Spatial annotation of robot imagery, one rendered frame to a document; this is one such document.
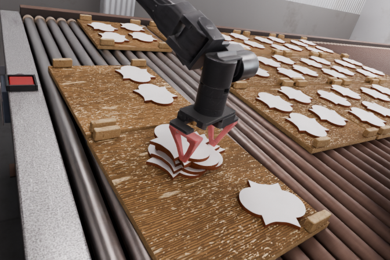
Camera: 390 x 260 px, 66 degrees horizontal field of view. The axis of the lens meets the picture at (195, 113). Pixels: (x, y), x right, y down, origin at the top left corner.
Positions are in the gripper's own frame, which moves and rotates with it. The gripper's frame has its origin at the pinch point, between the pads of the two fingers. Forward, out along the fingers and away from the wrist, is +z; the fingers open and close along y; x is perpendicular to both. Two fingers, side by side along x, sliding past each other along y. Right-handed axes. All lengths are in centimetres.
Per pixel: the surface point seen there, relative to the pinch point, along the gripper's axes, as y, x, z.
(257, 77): 75, 25, 5
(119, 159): -9.6, 12.5, 6.0
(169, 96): 21.4, 28.2, 4.6
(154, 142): -5.0, 7.7, 0.7
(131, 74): 21, 46, 4
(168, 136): -1.1, 7.5, 0.6
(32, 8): 27, 129, 2
